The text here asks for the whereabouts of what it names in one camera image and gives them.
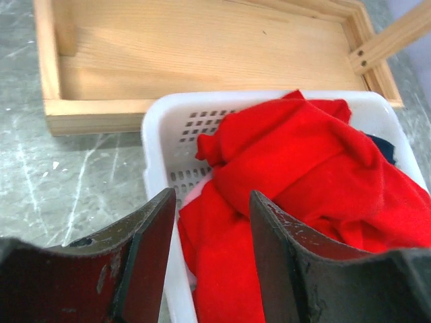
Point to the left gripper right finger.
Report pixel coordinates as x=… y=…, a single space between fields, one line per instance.
x=305 y=276

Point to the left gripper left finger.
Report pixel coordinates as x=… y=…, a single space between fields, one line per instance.
x=113 y=275

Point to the red t shirt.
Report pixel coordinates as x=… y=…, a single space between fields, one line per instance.
x=305 y=157

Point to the navy blue t shirt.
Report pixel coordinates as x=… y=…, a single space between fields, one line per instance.
x=386 y=148

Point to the white plastic basket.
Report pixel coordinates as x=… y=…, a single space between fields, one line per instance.
x=169 y=131

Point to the wooden clothes rack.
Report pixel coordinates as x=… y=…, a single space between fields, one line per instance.
x=104 y=63

